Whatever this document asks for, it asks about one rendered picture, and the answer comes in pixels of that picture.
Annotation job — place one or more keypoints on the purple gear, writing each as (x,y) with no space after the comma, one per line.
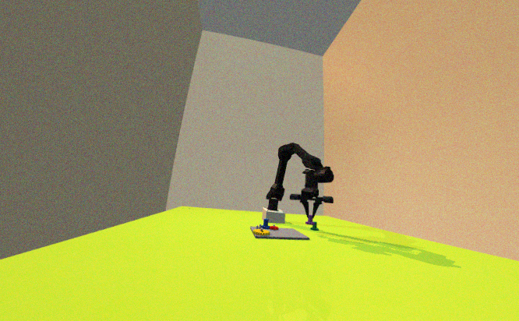
(309,220)

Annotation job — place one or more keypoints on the blue gear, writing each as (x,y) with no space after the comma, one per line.
(265,224)

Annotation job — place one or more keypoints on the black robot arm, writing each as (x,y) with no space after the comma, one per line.
(320,175)

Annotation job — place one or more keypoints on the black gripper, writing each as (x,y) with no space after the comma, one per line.
(318,200)

